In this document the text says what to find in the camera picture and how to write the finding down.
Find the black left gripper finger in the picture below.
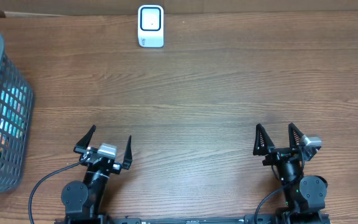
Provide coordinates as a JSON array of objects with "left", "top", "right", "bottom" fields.
[
  {"left": 75, "top": 125, "right": 96, "bottom": 149},
  {"left": 122, "top": 136, "right": 133, "bottom": 170}
]

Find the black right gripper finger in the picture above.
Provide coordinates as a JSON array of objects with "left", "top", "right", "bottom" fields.
[
  {"left": 253, "top": 123, "right": 275, "bottom": 156},
  {"left": 288, "top": 123, "right": 304, "bottom": 148}
]

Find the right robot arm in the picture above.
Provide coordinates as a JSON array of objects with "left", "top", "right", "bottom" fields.
[{"left": 253, "top": 123, "right": 331, "bottom": 223}]

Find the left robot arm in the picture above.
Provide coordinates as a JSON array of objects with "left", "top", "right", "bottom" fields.
[{"left": 61, "top": 125, "right": 133, "bottom": 223}]

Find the white barcode scanner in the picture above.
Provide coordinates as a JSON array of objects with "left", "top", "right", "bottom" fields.
[{"left": 137, "top": 4, "right": 164, "bottom": 48}]

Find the grey plastic shopping basket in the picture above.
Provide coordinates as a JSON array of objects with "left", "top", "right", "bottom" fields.
[{"left": 0, "top": 34, "right": 35, "bottom": 193}]

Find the cardboard back board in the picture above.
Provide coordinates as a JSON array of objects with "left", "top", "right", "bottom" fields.
[{"left": 0, "top": 0, "right": 358, "bottom": 17}]

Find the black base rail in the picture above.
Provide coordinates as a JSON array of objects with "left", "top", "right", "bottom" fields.
[{"left": 54, "top": 214, "right": 331, "bottom": 224}]

